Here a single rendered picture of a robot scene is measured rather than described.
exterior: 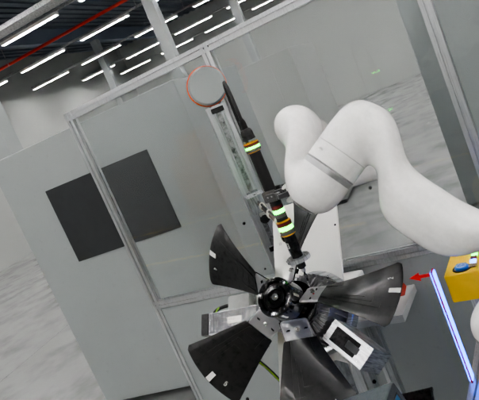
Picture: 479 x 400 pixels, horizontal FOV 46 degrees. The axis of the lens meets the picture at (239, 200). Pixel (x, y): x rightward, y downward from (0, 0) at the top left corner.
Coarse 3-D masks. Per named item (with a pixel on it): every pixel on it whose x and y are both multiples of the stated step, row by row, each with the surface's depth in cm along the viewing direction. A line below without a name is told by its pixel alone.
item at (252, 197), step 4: (248, 192) 226; (252, 192) 226; (256, 192) 223; (260, 192) 220; (248, 196) 222; (252, 196) 218; (256, 196) 217; (260, 196) 217; (248, 200) 217; (252, 200) 217; (256, 200) 217; (260, 200) 218; (248, 204) 222; (252, 204) 217; (256, 204) 218; (268, 204) 218; (252, 208) 218; (256, 208) 218; (268, 208) 218; (252, 212) 219; (256, 212) 218; (260, 212) 218
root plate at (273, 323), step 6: (258, 312) 170; (252, 318) 170; (264, 318) 170; (270, 318) 170; (252, 324) 171; (258, 324) 171; (270, 324) 171; (276, 324) 171; (264, 330) 171; (270, 330) 171; (276, 330) 171; (270, 336) 172
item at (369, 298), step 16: (384, 272) 159; (400, 272) 155; (336, 288) 161; (352, 288) 158; (368, 288) 155; (384, 288) 153; (336, 304) 154; (352, 304) 152; (368, 304) 150; (384, 304) 148; (384, 320) 145
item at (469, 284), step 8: (456, 256) 177; (464, 256) 175; (448, 264) 174; (448, 272) 169; (456, 272) 167; (464, 272) 165; (472, 272) 164; (448, 280) 167; (456, 280) 166; (464, 280) 165; (472, 280) 164; (448, 288) 168; (456, 288) 167; (464, 288) 166; (472, 288) 165; (456, 296) 168; (464, 296) 167; (472, 296) 166
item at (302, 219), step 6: (294, 204) 185; (294, 210) 184; (300, 210) 178; (294, 216) 183; (300, 216) 176; (306, 216) 171; (312, 216) 167; (294, 222) 182; (300, 222) 174; (306, 222) 169; (312, 222) 166; (294, 228) 181; (300, 228) 172; (306, 228) 168; (300, 234) 170; (306, 234) 166; (300, 240) 169
